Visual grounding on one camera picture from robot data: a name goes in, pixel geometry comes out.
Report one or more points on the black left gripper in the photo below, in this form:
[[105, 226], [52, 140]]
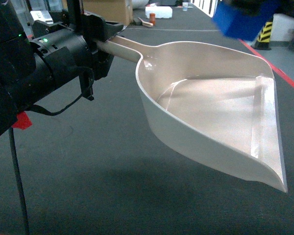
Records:
[[69, 46]]

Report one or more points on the beige plastic scoop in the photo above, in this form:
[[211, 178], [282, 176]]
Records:
[[214, 105]]

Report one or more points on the blue plastic part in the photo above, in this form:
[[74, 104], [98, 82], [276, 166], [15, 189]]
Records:
[[243, 19]]

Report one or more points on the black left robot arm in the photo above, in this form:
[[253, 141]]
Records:
[[32, 69]]

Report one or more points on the large open cardboard box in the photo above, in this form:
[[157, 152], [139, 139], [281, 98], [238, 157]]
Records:
[[111, 10]]

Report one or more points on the orange can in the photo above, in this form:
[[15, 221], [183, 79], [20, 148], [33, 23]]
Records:
[[152, 19]]

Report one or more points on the white foam box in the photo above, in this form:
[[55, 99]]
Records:
[[161, 12]]

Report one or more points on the clear plastic cup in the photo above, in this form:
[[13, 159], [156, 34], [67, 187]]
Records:
[[185, 6]]

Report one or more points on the yellow black striped bollard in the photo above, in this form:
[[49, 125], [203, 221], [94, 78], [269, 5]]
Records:
[[263, 40]]

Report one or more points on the wooden handled brush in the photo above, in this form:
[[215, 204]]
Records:
[[140, 22]]

